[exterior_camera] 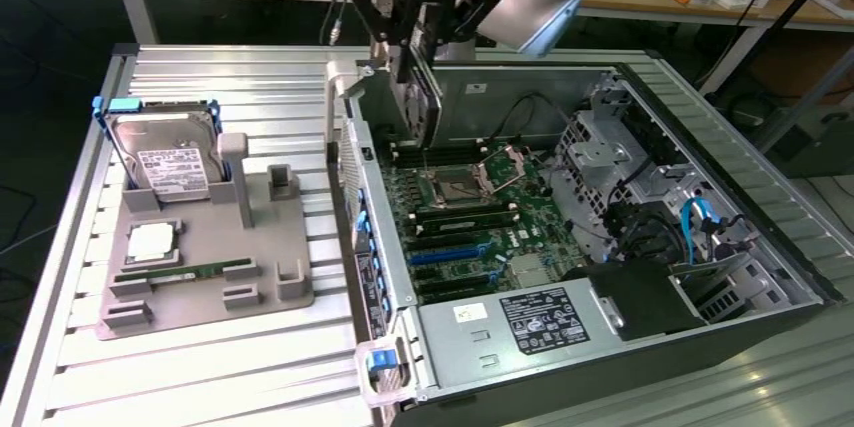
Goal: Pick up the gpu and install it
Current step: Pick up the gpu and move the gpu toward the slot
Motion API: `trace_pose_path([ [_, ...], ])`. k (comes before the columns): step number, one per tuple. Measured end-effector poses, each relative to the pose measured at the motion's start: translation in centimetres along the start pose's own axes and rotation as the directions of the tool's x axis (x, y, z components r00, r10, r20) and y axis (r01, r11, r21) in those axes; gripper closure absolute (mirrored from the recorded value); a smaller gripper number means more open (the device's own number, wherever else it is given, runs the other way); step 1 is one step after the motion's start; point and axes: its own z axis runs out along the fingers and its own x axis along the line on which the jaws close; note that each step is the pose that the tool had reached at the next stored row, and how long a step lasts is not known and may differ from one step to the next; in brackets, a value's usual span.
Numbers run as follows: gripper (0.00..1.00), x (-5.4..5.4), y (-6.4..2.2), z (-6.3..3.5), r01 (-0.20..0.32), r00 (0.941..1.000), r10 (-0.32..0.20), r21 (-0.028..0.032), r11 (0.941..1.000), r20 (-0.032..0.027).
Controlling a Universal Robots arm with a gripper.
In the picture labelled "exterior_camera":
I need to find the grey plastic parts rack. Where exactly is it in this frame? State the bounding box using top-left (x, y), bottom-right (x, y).
top-left (94, 131), bottom-right (316, 342)

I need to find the black open PC case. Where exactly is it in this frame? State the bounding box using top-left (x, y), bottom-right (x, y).
top-left (324, 59), bottom-right (843, 427)

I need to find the black RAM slot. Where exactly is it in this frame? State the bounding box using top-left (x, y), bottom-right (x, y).
top-left (389, 140), bottom-right (492, 156)
top-left (392, 150), bottom-right (493, 168)

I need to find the long black expansion slot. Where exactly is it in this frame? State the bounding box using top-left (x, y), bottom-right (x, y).
top-left (404, 231), bottom-right (495, 254)

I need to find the low-profile graphics card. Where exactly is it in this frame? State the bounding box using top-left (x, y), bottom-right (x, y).
top-left (369, 0), bottom-right (447, 151)

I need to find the blue case latch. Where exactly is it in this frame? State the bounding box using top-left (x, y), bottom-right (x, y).
top-left (364, 349), bottom-right (399, 373)

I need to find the CPU socket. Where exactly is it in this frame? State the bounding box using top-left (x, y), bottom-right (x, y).
top-left (429, 166), bottom-right (488, 206)

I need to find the blue SATA wire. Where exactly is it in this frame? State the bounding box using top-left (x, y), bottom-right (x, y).
top-left (679, 196), bottom-right (722, 266)

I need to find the silver CPU chip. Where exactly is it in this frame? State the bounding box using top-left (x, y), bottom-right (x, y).
top-left (126, 223), bottom-right (180, 261)

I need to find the black equipment box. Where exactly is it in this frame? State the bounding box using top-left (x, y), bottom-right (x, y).
top-left (766, 109), bottom-right (854, 181)

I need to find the looped black case wire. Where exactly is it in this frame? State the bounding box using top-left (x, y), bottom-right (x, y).
top-left (488, 90), bottom-right (572, 141)

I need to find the silver chipset heat sink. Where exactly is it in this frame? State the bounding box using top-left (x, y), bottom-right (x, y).
top-left (509, 255), bottom-right (549, 284)

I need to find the black installed RAM stick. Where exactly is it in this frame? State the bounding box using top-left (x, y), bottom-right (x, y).
top-left (416, 206), bottom-right (519, 236)

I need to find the silver metal drive cage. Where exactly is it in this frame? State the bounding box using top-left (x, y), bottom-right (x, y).
top-left (552, 106), bottom-right (672, 208)

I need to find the thin hanging black cable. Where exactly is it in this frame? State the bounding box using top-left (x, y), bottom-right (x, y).
top-left (321, 0), bottom-right (347, 47)

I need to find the blue expansion slot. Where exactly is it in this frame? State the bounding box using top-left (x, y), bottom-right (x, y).
top-left (407, 245), bottom-right (493, 266)

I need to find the black wire bundle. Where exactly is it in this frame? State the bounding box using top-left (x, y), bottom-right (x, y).
top-left (596, 191), bottom-right (692, 268)

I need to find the hard disk in blue carrier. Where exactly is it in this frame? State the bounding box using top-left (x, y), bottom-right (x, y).
top-left (90, 94), bottom-right (225, 203)

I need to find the green RAM stick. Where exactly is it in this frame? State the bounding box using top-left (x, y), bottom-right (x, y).
top-left (116, 260), bottom-right (255, 284)

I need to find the black plastic fan shroud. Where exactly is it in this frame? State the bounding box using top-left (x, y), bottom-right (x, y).
top-left (563, 260), bottom-right (710, 344)

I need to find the open metal socket cover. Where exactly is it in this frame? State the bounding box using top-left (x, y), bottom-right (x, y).
top-left (473, 144), bottom-right (529, 196)

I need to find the green motherboard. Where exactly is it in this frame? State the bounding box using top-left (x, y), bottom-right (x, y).
top-left (380, 139), bottom-right (595, 306)

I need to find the grey power supply unit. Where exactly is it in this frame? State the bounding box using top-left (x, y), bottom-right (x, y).
top-left (399, 280), bottom-right (628, 393)

